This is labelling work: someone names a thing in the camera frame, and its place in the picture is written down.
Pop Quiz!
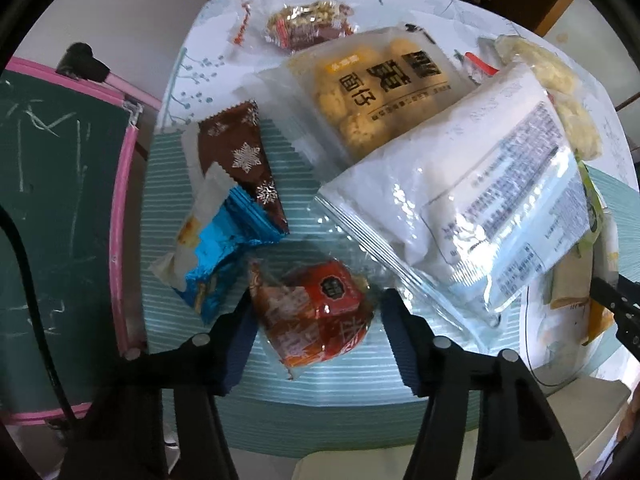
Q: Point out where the yellow and beige snack packet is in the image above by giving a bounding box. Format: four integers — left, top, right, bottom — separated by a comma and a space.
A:
547, 247, 617, 347

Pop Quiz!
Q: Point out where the clear bag of yellow puffs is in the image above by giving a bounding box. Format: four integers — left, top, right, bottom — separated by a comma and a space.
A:
257, 25, 478, 164

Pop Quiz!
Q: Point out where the small red and white packet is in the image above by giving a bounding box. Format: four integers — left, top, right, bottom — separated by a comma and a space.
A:
452, 35, 502, 84

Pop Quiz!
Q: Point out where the black clamp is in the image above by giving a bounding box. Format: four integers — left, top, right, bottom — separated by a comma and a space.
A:
56, 42, 111, 84

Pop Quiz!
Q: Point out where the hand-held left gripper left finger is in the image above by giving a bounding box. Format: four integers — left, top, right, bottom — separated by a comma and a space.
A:
65, 287, 261, 480

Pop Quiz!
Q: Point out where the red snack packet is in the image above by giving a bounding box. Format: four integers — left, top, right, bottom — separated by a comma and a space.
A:
247, 257, 376, 381

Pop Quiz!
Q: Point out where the pale yellow cracker packet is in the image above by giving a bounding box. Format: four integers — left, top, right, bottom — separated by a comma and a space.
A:
495, 35, 604, 162

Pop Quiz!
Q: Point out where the clear packet of nut snack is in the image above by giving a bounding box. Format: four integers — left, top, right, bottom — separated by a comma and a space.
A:
230, 0, 359, 54

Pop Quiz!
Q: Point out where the brown snowflake snack packet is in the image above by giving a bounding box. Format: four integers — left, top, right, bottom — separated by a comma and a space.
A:
182, 100, 291, 236

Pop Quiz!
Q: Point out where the white and teal tablecloth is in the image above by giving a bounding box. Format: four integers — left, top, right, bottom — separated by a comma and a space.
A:
142, 0, 640, 462

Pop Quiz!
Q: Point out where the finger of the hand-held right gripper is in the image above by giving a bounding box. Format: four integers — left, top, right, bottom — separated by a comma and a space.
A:
590, 272, 640, 357

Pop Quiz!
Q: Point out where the blue and white snack packet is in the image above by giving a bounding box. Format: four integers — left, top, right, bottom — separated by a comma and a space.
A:
150, 166, 283, 324

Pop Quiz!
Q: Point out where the green chalkboard with pink frame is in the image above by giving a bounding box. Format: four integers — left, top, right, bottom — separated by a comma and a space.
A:
0, 57, 164, 427

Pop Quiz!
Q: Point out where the large white snack bag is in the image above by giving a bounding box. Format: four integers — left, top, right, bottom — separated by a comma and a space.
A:
309, 62, 597, 353

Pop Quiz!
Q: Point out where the green and yellow snack packet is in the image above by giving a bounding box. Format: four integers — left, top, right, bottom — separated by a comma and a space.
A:
575, 160, 622, 263

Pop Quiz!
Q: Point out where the black cable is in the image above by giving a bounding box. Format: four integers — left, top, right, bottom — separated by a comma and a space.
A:
0, 204, 77, 422

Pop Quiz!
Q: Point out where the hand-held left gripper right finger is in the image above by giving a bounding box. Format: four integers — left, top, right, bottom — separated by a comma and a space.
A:
380, 287, 582, 480

